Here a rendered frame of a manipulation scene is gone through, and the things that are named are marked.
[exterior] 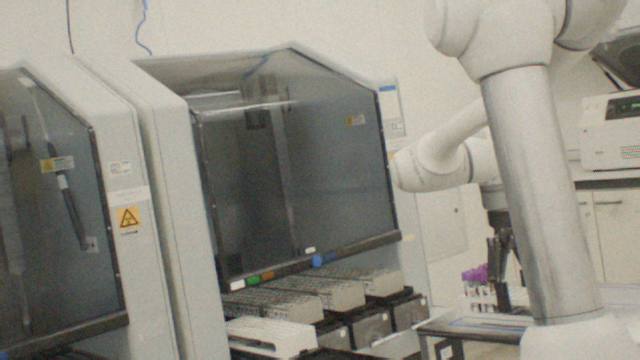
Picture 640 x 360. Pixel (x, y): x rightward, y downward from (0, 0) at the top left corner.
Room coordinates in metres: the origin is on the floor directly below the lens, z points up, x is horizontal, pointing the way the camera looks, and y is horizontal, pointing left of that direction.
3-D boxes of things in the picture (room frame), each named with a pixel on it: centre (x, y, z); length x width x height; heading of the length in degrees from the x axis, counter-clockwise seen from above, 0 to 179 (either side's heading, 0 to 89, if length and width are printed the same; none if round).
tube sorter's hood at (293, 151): (2.21, 0.17, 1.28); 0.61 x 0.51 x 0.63; 129
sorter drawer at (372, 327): (2.25, 0.11, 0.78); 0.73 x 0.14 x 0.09; 39
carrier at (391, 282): (2.16, -0.16, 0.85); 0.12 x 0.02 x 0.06; 128
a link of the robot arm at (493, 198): (1.71, -0.41, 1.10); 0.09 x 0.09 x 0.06
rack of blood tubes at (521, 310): (1.69, -0.43, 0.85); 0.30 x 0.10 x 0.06; 44
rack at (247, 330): (1.85, 0.18, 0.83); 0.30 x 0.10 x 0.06; 39
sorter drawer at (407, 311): (2.35, -0.01, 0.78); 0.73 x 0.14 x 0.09; 39
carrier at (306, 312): (1.97, 0.08, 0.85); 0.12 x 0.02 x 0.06; 129
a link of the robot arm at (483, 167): (1.71, -0.40, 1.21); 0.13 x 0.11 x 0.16; 99
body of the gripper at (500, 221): (1.71, -0.41, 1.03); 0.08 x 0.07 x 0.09; 134
